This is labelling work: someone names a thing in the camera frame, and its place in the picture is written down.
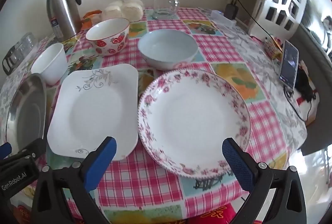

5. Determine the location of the light blue bowl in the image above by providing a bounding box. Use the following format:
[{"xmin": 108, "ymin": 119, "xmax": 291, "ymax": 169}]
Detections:
[{"xmin": 137, "ymin": 29, "xmax": 198, "ymax": 71}]

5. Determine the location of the orange snack packet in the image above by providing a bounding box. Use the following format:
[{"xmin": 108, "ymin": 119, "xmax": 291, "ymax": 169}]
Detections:
[{"xmin": 82, "ymin": 10, "xmax": 103, "ymax": 30}]

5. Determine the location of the white power strip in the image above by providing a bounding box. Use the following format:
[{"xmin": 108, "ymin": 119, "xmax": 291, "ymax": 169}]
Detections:
[{"xmin": 210, "ymin": 10, "xmax": 238, "ymax": 27}]

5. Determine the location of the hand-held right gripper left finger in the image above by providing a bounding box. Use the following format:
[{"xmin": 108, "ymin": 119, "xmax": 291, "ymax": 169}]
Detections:
[{"xmin": 32, "ymin": 136, "xmax": 117, "ymax": 224}]

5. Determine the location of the small white bowl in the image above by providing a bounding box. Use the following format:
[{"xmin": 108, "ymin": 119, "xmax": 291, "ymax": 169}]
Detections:
[{"xmin": 31, "ymin": 43, "xmax": 68, "ymax": 85}]

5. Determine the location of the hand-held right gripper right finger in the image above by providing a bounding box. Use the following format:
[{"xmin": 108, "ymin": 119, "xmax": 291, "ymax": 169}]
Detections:
[{"xmin": 222, "ymin": 137, "xmax": 308, "ymax": 224}]

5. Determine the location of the small glass cup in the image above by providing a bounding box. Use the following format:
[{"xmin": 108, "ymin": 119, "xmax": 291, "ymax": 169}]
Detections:
[{"xmin": 21, "ymin": 32, "xmax": 39, "ymax": 53}]

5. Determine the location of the stainless steel thermos jug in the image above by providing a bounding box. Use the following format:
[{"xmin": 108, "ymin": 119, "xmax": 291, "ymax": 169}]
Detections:
[{"xmin": 46, "ymin": 0, "xmax": 82, "ymax": 43}]

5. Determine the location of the clear glass mug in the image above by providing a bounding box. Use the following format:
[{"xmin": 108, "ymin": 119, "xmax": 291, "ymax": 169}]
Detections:
[{"xmin": 153, "ymin": 0, "xmax": 180, "ymax": 20}]

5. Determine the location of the black cable bundle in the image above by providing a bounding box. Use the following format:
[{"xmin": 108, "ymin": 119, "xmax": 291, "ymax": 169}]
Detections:
[{"xmin": 284, "ymin": 60, "xmax": 318, "ymax": 123}]

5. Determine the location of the strawberry print bowl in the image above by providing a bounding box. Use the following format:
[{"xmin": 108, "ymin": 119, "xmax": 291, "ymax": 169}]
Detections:
[{"xmin": 85, "ymin": 18, "xmax": 130, "ymax": 57}]

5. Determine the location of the bag of white steamed buns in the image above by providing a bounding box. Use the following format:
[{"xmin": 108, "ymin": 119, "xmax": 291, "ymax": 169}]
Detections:
[{"xmin": 104, "ymin": 0, "xmax": 144, "ymax": 22}]

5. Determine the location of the black charger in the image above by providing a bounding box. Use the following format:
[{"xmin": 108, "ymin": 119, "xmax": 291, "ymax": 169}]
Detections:
[{"xmin": 224, "ymin": 3, "xmax": 237, "ymax": 19}]

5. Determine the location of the stainless steel basin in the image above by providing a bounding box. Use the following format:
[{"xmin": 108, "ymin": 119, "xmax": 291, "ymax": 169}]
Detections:
[{"xmin": 0, "ymin": 73, "xmax": 47, "ymax": 159}]

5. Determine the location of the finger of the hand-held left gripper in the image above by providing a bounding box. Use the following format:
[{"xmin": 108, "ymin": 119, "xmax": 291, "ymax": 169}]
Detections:
[
  {"xmin": 9, "ymin": 137, "xmax": 47, "ymax": 162},
  {"xmin": 0, "ymin": 143, "xmax": 12, "ymax": 160}
]

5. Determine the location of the white square plate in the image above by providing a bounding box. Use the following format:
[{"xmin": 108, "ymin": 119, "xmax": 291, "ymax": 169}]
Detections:
[{"xmin": 47, "ymin": 63, "xmax": 139, "ymax": 161}]

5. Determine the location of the smartphone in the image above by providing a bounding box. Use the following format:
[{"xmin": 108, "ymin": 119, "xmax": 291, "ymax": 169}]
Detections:
[{"xmin": 279, "ymin": 40, "xmax": 299, "ymax": 90}]

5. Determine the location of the pink floral round plate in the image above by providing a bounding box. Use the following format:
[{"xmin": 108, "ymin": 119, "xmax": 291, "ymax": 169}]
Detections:
[{"xmin": 137, "ymin": 69, "xmax": 251, "ymax": 178}]

